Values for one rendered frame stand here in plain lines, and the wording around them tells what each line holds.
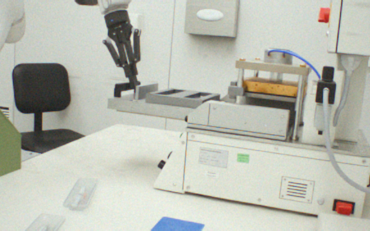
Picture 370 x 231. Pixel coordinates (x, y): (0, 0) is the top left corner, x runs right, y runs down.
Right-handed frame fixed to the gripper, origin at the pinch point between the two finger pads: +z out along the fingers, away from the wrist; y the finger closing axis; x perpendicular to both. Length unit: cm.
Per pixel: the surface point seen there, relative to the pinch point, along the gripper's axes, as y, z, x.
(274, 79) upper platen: -41.6, 11.4, 2.2
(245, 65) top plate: -36.8, 5.9, 13.9
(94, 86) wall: 94, -11, -138
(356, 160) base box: -58, 34, 18
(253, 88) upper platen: -36.8, 12.1, 10.6
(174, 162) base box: -13.2, 25.5, 17.2
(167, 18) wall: 31, -39, -141
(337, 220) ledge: -51, 44, 28
